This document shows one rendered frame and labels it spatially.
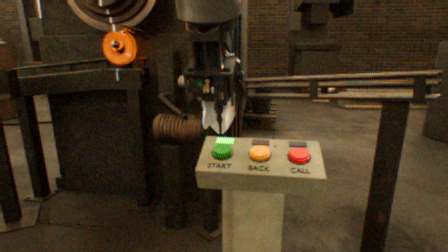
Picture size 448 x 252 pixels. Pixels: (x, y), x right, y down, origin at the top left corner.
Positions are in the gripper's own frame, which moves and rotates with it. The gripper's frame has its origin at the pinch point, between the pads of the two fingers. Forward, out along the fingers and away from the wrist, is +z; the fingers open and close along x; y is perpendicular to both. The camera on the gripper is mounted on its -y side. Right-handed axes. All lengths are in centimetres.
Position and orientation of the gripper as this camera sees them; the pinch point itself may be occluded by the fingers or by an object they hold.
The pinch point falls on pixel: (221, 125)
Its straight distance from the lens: 53.0
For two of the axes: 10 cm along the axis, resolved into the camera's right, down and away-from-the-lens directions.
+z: 0.6, 8.2, 5.8
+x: 9.9, 0.4, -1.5
